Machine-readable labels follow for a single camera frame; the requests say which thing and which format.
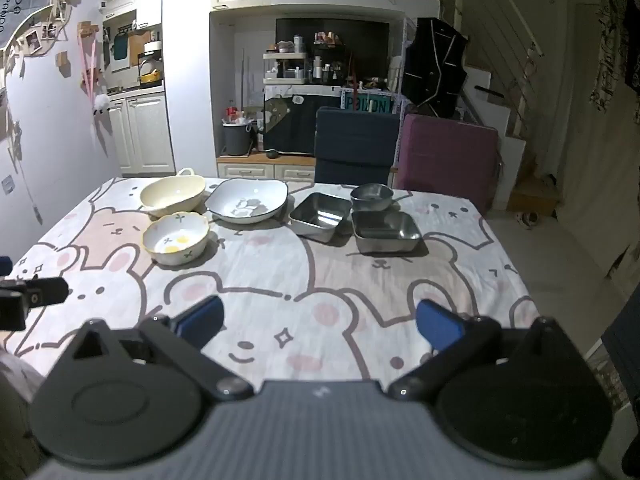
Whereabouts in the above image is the hanging printed cloth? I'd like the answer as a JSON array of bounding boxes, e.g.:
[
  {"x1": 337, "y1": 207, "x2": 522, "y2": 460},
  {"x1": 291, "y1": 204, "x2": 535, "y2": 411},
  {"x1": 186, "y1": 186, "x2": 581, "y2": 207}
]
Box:
[{"x1": 589, "y1": 0, "x2": 640, "y2": 113}]

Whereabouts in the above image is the navy chair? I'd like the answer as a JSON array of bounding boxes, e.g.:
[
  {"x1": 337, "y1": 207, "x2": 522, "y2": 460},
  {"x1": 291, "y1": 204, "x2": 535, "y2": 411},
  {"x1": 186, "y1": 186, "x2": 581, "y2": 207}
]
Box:
[{"x1": 315, "y1": 106, "x2": 401, "y2": 187}]

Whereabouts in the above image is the white kitchen cabinet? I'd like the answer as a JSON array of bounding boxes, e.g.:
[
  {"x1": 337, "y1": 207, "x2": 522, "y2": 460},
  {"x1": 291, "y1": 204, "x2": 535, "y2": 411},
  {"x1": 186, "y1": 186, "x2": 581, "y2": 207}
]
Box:
[{"x1": 107, "y1": 92, "x2": 177, "y2": 177}]

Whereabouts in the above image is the teal sign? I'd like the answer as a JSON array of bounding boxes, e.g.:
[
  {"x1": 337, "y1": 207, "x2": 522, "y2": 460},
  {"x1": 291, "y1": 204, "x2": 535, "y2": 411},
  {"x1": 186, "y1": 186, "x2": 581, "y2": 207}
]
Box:
[{"x1": 340, "y1": 92, "x2": 394, "y2": 115}]

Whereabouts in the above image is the wall photo display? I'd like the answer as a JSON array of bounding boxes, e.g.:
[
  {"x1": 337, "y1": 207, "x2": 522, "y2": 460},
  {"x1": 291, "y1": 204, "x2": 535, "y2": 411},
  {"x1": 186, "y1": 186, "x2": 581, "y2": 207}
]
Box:
[{"x1": 0, "y1": 0, "x2": 71, "y2": 68}]

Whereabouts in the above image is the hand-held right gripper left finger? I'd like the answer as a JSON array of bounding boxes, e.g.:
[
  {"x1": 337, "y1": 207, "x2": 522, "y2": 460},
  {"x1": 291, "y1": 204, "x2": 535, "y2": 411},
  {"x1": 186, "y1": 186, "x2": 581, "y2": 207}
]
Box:
[{"x1": 45, "y1": 296, "x2": 253, "y2": 402}]

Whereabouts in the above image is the flower-shaped bowl with yellow rim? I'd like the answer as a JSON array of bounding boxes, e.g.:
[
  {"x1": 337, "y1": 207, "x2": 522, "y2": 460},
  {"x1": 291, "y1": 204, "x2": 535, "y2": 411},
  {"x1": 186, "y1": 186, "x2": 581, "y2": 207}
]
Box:
[{"x1": 142, "y1": 212, "x2": 211, "y2": 266}]

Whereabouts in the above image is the grey trash bin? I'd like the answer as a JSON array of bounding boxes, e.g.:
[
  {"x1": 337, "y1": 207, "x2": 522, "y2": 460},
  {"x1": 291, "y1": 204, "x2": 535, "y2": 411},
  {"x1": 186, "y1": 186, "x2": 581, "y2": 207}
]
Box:
[{"x1": 222, "y1": 120, "x2": 253, "y2": 157}]

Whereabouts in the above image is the staircase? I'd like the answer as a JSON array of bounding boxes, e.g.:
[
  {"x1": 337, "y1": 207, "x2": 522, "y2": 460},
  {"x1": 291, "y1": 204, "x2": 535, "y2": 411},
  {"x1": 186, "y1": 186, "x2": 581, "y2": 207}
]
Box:
[{"x1": 462, "y1": 0, "x2": 563, "y2": 213}]

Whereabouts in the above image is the white shelf rack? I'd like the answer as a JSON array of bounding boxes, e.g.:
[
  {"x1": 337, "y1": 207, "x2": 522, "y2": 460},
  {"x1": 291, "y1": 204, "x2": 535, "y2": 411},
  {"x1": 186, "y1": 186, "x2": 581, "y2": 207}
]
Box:
[{"x1": 263, "y1": 51, "x2": 307, "y2": 85}]

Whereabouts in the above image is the black jacket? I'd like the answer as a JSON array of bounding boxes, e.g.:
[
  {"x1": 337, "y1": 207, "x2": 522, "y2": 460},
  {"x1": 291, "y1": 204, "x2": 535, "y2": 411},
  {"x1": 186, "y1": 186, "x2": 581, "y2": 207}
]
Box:
[{"x1": 402, "y1": 17, "x2": 469, "y2": 117}]

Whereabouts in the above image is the low white drawer cabinet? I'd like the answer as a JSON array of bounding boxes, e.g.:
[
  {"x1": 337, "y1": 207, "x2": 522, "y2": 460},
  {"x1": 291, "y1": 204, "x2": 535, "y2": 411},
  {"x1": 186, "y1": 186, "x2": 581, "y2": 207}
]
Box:
[{"x1": 216, "y1": 152, "x2": 317, "y2": 183}]

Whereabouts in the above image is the round steel bowl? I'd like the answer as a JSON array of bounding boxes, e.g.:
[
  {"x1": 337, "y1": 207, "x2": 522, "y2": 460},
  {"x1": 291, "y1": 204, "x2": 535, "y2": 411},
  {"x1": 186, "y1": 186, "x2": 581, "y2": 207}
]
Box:
[{"x1": 350, "y1": 183, "x2": 395, "y2": 212}]

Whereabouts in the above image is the pink ribbon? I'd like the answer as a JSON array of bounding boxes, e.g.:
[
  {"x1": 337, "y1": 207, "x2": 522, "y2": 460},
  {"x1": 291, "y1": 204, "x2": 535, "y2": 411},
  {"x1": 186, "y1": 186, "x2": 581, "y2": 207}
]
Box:
[{"x1": 77, "y1": 35, "x2": 103, "y2": 111}]

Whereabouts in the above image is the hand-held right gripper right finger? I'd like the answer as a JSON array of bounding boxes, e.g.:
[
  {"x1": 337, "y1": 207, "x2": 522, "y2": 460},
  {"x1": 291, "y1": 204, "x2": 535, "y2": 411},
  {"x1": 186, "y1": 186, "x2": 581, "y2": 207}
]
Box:
[{"x1": 389, "y1": 300, "x2": 596, "y2": 402}]

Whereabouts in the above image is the white bowl with dark rim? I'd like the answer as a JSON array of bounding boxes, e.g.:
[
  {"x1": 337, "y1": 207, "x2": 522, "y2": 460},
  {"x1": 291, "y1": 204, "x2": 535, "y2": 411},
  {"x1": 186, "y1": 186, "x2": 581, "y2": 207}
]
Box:
[{"x1": 205, "y1": 177, "x2": 290, "y2": 224}]

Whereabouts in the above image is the bear printed tablecloth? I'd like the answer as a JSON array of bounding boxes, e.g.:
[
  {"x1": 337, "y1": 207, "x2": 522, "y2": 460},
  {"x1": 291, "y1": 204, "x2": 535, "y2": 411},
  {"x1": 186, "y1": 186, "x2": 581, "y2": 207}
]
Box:
[{"x1": 5, "y1": 176, "x2": 533, "y2": 396}]

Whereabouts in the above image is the cream bowl with handles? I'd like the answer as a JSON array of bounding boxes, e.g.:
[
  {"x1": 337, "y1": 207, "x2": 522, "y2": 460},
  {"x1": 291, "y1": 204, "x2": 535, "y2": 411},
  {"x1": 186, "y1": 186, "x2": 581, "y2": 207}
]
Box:
[{"x1": 139, "y1": 167, "x2": 207, "y2": 212}]

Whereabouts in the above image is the square steel container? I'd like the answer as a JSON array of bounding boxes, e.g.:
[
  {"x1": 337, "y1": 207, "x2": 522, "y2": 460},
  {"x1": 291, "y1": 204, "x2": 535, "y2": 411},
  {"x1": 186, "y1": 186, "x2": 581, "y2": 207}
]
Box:
[
  {"x1": 289, "y1": 192, "x2": 352, "y2": 238},
  {"x1": 351, "y1": 211, "x2": 422, "y2": 254}
]

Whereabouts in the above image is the black letter board sign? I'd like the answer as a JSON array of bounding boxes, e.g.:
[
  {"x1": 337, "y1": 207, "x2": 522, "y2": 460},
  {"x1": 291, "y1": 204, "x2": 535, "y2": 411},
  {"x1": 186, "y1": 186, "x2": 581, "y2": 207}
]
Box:
[{"x1": 262, "y1": 87, "x2": 346, "y2": 156}]

